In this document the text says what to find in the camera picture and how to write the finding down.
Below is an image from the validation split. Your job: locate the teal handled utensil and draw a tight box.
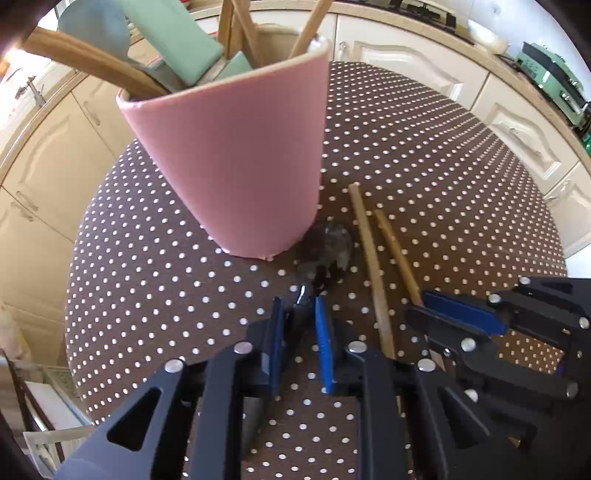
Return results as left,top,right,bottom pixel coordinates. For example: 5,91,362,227
118,0,223,86

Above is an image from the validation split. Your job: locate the chrome sink faucet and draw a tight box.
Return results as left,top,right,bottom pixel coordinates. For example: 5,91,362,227
15,76,46,107

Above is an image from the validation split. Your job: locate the green kitchen appliance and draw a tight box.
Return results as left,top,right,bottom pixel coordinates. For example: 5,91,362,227
515,42,590,137

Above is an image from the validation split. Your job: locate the black gas stove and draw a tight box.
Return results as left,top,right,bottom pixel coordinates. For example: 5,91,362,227
355,0,475,45

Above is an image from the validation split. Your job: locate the brown polka dot tablecloth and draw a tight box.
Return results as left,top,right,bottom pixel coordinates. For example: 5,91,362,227
65,63,566,479

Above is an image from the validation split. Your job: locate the dark metal spoon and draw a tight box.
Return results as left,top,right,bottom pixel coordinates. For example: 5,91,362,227
239,216,356,458

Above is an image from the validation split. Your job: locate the pink utensil holder cup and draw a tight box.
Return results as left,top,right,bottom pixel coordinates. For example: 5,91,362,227
116,24,332,259

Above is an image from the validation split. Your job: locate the white bowl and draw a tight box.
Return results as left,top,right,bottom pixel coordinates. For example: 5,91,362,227
467,19,509,55

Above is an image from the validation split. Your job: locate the curved wooden chopstick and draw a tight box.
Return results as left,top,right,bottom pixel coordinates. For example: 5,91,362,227
348,183,397,359

